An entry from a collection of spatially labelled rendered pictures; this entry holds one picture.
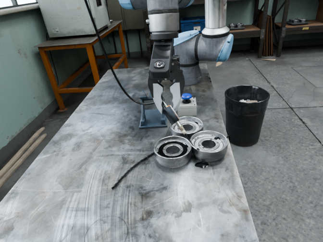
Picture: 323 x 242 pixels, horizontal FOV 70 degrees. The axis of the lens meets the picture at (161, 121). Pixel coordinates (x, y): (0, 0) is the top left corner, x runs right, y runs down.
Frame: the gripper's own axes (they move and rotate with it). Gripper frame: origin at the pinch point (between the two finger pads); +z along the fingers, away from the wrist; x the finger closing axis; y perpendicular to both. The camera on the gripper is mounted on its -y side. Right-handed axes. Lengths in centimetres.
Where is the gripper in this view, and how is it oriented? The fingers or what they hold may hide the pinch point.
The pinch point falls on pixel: (167, 110)
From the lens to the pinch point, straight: 64.6
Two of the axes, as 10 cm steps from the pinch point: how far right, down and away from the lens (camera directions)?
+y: 1.0, -4.0, 9.1
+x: -9.9, 0.2, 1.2
